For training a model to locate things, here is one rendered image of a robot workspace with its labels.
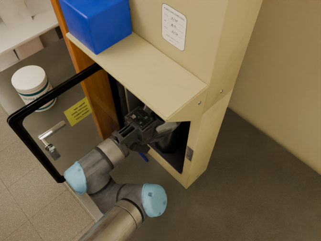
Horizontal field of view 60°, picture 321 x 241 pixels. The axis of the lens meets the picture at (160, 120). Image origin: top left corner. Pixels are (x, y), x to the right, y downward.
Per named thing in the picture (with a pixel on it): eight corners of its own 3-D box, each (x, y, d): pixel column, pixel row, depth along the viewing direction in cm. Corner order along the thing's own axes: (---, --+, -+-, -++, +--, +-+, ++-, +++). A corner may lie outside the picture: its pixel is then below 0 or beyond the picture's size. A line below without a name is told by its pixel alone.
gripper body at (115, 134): (158, 119, 75) (124, 147, 70) (158, 136, 82) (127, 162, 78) (140, 104, 78) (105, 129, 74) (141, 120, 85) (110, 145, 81)
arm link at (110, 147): (115, 172, 76) (97, 153, 79) (128, 161, 78) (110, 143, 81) (112, 160, 70) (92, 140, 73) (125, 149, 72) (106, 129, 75)
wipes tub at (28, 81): (46, 83, 128) (34, 60, 116) (62, 100, 123) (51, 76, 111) (20, 99, 123) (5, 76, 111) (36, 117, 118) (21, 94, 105)
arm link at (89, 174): (76, 192, 75) (57, 169, 72) (108, 167, 80) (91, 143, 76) (85, 202, 69) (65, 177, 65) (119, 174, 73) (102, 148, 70)
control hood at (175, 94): (111, 43, 74) (105, 10, 66) (203, 115, 61) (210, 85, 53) (75, 65, 70) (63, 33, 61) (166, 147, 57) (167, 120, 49)
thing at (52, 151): (61, 157, 84) (56, 148, 79) (55, 161, 83) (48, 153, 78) (58, 153, 85) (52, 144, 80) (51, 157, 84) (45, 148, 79)
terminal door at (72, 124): (126, 132, 108) (111, 55, 75) (58, 184, 96) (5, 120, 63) (124, 131, 108) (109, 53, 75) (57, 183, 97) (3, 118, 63)
